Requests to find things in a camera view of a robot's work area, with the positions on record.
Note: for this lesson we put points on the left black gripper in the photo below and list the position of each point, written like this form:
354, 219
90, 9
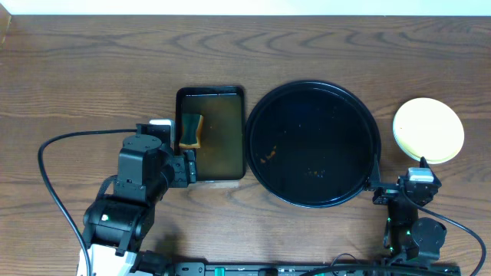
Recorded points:
183, 169

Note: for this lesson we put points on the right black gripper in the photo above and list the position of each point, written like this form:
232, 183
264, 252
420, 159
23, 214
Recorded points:
389, 184

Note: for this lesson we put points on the yellow sponge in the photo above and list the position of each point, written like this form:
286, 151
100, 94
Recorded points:
192, 125

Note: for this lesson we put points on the yellow plate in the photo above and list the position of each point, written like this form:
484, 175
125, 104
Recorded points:
428, 128

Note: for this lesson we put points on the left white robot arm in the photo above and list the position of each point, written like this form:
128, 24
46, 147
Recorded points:
124, 211

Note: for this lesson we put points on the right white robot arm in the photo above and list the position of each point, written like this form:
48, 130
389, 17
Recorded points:
413, 241

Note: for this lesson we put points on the black rectangular water tray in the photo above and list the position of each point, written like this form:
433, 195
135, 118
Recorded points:
221, 155

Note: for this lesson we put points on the round black serving tray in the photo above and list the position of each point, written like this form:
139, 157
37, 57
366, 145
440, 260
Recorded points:
312, 144

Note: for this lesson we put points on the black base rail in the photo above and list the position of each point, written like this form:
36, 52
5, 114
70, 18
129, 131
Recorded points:
268, 270

